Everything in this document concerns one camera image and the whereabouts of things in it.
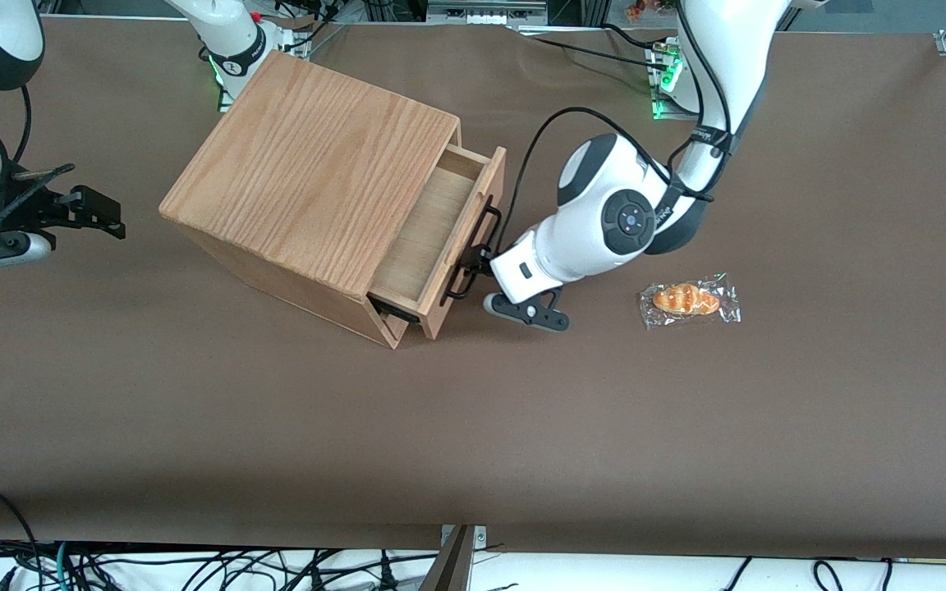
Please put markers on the light wooden drawer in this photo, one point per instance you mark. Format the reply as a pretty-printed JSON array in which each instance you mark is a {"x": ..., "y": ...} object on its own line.
[{"x": 432, "y": 230}]

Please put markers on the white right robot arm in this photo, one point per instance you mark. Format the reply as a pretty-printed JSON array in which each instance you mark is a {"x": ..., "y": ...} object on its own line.
[{"x": 227, "y": 33}]

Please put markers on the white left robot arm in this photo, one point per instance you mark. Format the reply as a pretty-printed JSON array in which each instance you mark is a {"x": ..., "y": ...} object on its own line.
[{"x": 596, "y": 238}]

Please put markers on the light wooden drawer cabinet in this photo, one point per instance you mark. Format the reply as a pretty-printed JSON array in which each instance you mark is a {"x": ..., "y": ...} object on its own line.
[{"x": 300, "y": 164}]

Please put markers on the bread roll in clear wrapper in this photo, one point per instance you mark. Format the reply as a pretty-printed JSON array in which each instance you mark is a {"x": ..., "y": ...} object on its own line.
[{"x": 686, "y": 300}]

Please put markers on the large table cover sheet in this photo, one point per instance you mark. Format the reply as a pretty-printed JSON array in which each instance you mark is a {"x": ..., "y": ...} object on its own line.
[{"x": 604, "y": 427}]

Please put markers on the orange toy food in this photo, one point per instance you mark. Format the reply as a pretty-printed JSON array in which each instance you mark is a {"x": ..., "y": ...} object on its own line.
[{"x": 636, "y": 8}]

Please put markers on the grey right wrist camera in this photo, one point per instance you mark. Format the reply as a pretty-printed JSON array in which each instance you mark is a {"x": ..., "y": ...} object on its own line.
[{"x": 5, "y": 249}]

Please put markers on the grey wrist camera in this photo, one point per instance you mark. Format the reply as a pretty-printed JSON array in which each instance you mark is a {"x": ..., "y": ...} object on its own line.
[
  {"x": 539, "y": 316},
  {"x": 5, "y": 249}
]

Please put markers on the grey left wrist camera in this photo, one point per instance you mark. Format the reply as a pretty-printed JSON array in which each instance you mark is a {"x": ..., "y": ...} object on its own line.
[{"x": 539, "y": 316}]

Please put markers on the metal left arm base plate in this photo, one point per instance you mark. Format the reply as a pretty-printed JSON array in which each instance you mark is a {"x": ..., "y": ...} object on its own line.
[{"x": 662, "y": 111}]

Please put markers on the aluminium frame with sockets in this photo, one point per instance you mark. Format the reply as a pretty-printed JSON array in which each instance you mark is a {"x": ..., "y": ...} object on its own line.
[{"x": 481, "y": 12}]

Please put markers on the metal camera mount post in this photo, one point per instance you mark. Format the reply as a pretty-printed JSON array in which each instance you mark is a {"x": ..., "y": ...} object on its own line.
[{"x": 452, "y": 566}]

